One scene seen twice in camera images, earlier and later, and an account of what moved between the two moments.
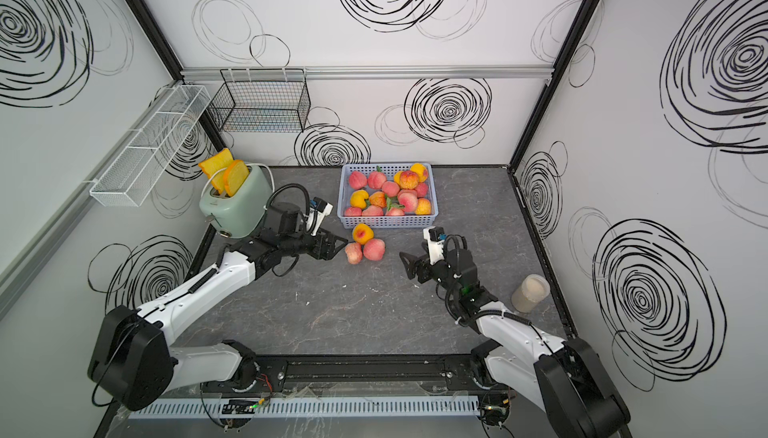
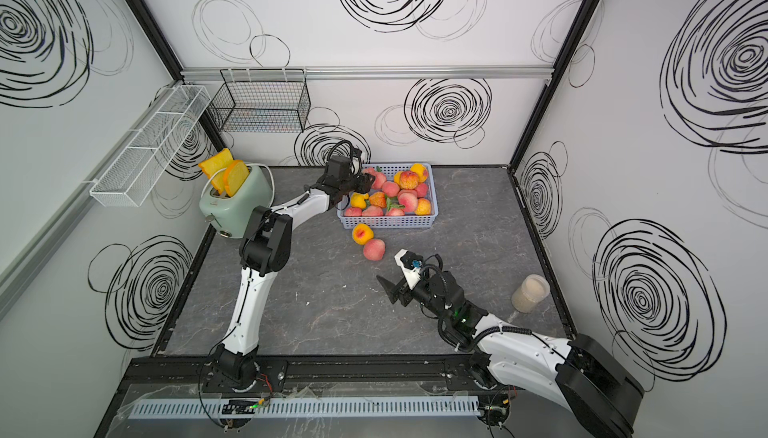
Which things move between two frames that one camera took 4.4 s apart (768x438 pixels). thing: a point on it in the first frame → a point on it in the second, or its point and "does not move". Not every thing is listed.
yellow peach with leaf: [358, 198] does not move
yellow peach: [420, 170] does not move
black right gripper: [416, 264] → [394, 292]
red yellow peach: [408, 179] does not move
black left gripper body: [298, 244] → [353, 185]
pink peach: [376, 179] does not move
